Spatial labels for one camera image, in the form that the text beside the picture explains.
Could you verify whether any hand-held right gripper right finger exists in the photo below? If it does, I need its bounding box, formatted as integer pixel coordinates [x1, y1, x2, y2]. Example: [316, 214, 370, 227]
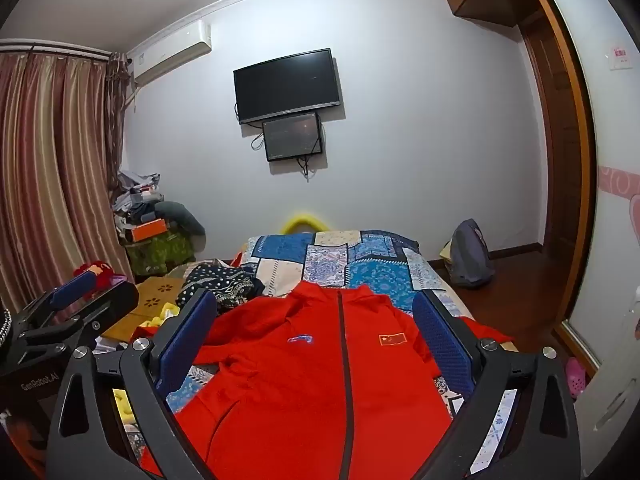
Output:
[412, 290, 583, 480]

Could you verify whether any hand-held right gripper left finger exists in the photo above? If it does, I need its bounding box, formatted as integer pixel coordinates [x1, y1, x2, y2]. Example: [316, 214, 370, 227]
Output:
[45, 287, 221, 480]

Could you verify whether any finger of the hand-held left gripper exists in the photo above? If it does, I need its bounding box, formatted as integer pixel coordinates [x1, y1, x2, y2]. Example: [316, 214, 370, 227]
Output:
[21, 282, 141, 362]
[11, 270, 102, 335]

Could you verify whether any red zip jacket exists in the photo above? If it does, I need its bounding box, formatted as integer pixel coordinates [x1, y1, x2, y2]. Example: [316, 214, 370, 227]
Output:
[132, 280, 516, 480]

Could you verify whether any red plush toy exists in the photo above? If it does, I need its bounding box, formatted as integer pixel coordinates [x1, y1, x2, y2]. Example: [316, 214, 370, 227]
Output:
[73, 260, 128, 291]

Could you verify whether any mustard flower cloth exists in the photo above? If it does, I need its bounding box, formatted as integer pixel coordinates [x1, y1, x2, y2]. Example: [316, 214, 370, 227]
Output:
[102, 277, 188, 346]

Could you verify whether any navy patterned garment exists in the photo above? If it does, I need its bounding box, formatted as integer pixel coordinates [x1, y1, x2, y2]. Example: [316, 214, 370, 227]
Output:
[176, 259, 266, 310]

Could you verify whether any green patterned cloth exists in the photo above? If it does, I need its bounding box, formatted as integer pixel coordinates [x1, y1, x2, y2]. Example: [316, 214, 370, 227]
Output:
[124, 232, 197, 277]

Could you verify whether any orange box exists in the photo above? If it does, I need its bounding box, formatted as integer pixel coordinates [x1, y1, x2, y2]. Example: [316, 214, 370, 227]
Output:
[131, 217, 169, 243]

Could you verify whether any grey backpack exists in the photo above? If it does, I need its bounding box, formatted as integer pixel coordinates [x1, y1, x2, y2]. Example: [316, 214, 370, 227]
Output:
[442, 218, 496, 288]

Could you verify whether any bright yellow garment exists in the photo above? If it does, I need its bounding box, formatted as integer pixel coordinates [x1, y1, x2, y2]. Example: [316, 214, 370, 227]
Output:
[112, 307, 178, 423]

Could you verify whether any blue patchwork quilt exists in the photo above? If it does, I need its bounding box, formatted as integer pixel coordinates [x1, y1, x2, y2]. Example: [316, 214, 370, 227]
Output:
[165, 229, 518, 480]

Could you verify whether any grey-green cushion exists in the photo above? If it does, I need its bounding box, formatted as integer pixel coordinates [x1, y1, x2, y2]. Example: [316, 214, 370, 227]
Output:
[155, 201, 206, 238]

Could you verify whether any striped brown curtain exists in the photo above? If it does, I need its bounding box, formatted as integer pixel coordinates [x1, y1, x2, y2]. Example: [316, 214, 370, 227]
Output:
[0, 42, 136, 313]

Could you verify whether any pink slipper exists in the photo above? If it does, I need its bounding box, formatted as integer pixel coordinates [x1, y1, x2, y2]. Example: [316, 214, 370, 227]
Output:
[565, 357, 587, 398]

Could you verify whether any wooden door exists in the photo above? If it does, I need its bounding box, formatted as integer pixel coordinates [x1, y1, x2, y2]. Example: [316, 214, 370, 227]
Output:
[520, 10, 562, 256]

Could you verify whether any white air conditioner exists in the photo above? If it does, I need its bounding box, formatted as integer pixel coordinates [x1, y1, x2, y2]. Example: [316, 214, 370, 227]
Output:
[131, 19, 213, 87]

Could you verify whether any yellow ring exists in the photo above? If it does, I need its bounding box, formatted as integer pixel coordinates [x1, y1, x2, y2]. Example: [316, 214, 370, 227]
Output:
[281, 211, 328, 235]

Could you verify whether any small black wall monitor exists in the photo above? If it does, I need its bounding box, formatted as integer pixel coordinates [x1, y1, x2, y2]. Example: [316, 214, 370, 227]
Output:
[262, 112, 323, 162]

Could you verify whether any pink wall decal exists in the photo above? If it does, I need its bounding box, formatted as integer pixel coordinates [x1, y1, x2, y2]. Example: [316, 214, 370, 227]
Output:
[599, 164, 640, 243]

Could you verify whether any wooden door frame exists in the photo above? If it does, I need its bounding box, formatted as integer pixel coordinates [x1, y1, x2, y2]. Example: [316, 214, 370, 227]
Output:
[515, 0, 599, 361]

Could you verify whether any black wall television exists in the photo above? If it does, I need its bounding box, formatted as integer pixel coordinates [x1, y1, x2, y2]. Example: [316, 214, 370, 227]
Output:
[233, 48, 342, 125]

